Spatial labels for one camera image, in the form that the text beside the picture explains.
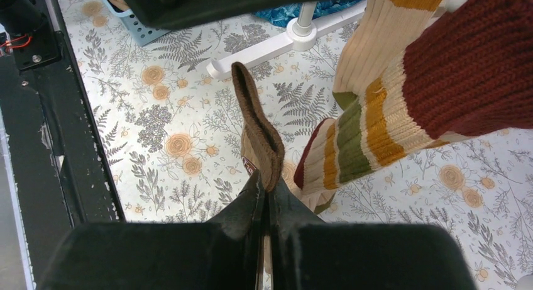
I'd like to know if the light blue sock basket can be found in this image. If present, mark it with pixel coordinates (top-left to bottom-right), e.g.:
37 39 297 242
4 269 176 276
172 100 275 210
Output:
102 0 170 47

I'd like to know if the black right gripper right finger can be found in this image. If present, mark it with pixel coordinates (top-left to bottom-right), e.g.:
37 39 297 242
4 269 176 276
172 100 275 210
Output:
268 181 475 290

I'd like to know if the red cuff multicolour sock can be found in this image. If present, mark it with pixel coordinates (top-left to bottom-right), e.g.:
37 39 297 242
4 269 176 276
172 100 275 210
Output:
294 0 532 211
332 0 444 109

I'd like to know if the blue patterned cloth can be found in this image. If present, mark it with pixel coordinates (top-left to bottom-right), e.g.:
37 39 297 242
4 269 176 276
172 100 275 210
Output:
254 0 367 28

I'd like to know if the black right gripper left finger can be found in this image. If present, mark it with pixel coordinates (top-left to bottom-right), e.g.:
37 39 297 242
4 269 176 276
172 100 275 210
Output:
38 173 265 289

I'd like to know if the tan brown cuff sock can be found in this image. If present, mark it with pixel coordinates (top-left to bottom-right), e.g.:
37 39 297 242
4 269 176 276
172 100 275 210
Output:
231 61 305 290

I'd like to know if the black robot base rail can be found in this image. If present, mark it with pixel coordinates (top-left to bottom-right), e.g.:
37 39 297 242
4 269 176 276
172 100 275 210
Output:
1 0 124 289

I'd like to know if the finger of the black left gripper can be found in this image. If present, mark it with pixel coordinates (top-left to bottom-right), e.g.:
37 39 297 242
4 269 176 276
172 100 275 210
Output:
124 0 323 30

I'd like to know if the silver white drying rack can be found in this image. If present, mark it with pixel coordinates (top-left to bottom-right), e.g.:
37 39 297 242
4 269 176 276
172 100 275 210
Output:
207 0 367 79

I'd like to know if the floral patterned table mat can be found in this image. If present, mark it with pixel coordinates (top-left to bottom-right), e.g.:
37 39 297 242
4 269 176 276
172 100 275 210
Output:
59 0 532 289

